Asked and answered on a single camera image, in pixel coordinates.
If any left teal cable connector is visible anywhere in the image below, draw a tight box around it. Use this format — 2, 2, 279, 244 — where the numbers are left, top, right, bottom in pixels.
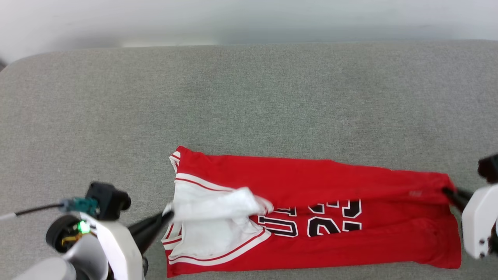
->
60, 197, 99, 217

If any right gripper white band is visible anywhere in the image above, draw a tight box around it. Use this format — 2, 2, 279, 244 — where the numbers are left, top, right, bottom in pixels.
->
443, 184, 498, 260

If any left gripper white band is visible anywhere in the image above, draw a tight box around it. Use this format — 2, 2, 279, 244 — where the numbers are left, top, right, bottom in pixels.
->
79, 209, 175, 280

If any red white Bulls jersey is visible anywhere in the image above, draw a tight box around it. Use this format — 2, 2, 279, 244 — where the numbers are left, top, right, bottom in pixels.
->
161, 146, 462, 278

